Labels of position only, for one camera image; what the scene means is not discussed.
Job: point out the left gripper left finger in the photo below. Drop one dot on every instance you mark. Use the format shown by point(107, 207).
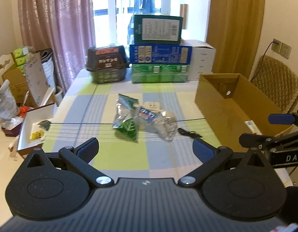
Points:
point(77, 160)

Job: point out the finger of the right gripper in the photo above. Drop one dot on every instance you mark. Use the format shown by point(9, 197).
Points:
point(262, 142)
point(284, 119)

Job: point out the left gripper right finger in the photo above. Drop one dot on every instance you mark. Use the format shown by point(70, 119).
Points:
point(213, 160)

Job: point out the clear plastic box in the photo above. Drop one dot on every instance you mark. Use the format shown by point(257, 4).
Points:
point(165, 126)

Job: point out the green leaf packet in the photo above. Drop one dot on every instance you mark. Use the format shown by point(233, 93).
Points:
point(129, 129)

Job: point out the silver tea foil pouch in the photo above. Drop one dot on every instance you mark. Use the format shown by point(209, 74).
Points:
point(125, 109)

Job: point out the large white medicine box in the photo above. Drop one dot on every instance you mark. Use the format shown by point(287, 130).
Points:
point(253, 127)

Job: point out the clear blue label case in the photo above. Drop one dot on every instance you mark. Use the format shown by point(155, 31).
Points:
point(145, 117)

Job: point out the brown cardboard box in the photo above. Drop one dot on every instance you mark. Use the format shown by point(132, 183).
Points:
point(228, 101)

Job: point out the quilted beige chair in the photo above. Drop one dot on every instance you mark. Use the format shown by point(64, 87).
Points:
point(277, 81)

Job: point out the open white tray box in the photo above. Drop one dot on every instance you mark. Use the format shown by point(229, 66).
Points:
point(31, 125)

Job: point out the checked tablecloth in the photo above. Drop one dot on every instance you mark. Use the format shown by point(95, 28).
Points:
point(137, 125)

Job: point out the white power adapter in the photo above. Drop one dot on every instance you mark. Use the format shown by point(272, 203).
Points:
point(152, 106)

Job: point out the crumpled silver bag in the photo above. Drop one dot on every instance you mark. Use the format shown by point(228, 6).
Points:
point(8, 106)

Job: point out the white cardboard box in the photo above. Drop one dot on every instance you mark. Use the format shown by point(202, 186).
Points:
point(202, 59)

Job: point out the grey white paper bag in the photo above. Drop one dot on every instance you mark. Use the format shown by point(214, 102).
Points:
point(39, 73)

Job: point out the black noodle bowl pack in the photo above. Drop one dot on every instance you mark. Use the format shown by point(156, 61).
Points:
point(107, 64)

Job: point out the green shrink-wrapped pack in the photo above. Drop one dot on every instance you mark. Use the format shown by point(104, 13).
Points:
point(159, 73)

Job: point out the blue carton box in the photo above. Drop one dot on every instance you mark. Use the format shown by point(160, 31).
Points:
point(160, 53)

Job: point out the green tissue packs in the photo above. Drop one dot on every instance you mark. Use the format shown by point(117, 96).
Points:
point(21, 54)

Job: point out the brown curtain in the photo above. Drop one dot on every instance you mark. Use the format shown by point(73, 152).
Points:
point(234, 30)

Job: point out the dark green top box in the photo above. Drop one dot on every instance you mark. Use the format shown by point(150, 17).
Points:
point(157, 29)

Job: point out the pink curtain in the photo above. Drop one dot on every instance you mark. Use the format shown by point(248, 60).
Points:
point(65, 26)

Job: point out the wall power socket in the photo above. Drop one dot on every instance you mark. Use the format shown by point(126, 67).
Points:
point(276, 46)

